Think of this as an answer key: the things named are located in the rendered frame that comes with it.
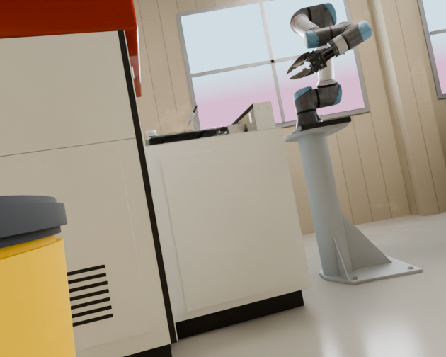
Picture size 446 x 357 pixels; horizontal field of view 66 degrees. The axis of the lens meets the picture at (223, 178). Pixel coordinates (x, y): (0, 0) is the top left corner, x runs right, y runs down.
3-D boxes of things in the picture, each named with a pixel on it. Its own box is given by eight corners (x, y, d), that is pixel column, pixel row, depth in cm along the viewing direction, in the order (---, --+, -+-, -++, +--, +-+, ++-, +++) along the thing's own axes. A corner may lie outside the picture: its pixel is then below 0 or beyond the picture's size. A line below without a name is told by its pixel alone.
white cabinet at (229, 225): (177, 343, 140) (144, 146, 144) (166, 288, 234) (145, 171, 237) (318, 304, 154) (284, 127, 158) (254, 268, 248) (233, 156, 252)
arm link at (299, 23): (282, 10, 185) (306, 28, 145) (303, 6, 184) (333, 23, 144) (284, 32, 192) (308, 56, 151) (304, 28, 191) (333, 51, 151)
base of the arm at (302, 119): (321, 127, 204) (317, 111, 205) (325, 122, 189) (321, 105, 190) (295, 132, 206) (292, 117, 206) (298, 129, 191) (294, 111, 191)
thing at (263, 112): (258, 132, 162) (253, 103, 162) (230, 150, 215) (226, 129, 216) (276, 129, 164) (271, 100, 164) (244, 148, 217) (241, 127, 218)
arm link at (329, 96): (313, 107, 206) (302, 8, 186) (338, 102, 205) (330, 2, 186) (318, 110, 195) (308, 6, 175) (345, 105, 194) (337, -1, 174)
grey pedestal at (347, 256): (382, 256, 216) (357, 128, 220) (423, 272, 172) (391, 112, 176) (302, 270, 216) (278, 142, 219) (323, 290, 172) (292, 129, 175)
